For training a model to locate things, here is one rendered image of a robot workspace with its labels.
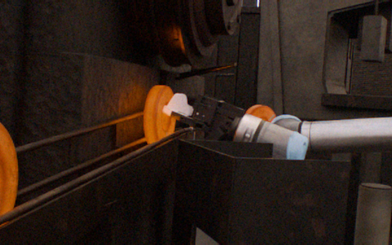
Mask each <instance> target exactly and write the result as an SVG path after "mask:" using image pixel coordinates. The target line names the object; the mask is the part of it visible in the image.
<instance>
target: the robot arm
mask: <svg viewBox="0 0 392 245"><path fill-rule="evenodd" d="M211 98H213V99H214V100H213V99H211ZM216 100H217V101H216ZM244 112H245V110H243V109H241V108H238V107H236V106H233V105H231V104H228V103H226V102H224V101H222V100H218V99H217V98H214V97H212V96H209V95H206V94H205V96H204V95H201V94H198V96H197V99H196V101H194V105H193V107H192V106H189V105H188V104H187V96H186V95H185V94H183V93H181V94H179V93H176V94H174V96H173V97H172V98H171V101H170V102H169V103H168V105H167V106H164V108H163V113H165V114H167V115H169V116H171V117H172V118H175V119H177V120H179V121H181V122H182V123H185V124H188V125H189V126H191V127H193V128H195V129H197V130H201V131H204V132H207V133H208V134H209V135H208V136H207V137H206V138H205V139H204V140H215V141H220V140H221V139H223V138H224V137H225V136H226V135H227V134H228V132H229V134H228V137H227V140H228V141H246V142H262V143H273V156H272V158H273V159H304V158H305V155H309V154H342V153H365V152H392V117H381V118H368V119H345V120H333V121H310V122H308V121H300V120H299V119H298V118H297V117H295V116H292V115H280V116H278V117H276V118H274V120H272V122H271V123H270V122H269V121H265V120H263V119H260V118H258V117H255V116H253V115H250V114H248V113H247V114H245V115H244V116H243V114H244ZM229 123H231V125H230V124H229Z"/></svg>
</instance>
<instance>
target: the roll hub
mask: <svg viewBox="0 0 392 245"><path fill-rule="evenodd" d="M204 2H205V14H206V18H207V24H208V26H209V29H210V31H211V33H212V34H213V35H219V36H232V35H233V34H234V31H235V30H236V27H237V24H238V23H237V22H236V18H237V15H240V9H241V3H242V0H204ZM229 21H230V22H232V29H231V30H228V29H227V24H228V22H229Z"/></svg>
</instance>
